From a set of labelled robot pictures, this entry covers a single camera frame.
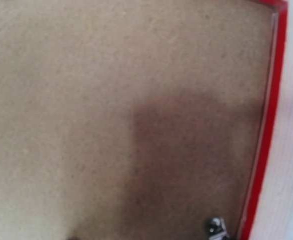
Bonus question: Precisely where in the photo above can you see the red wooden picture frame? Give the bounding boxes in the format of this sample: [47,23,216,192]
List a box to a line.
[236,0,293,240]

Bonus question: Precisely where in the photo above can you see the brown backing board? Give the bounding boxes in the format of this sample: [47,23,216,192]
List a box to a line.
[0,0,273,240]

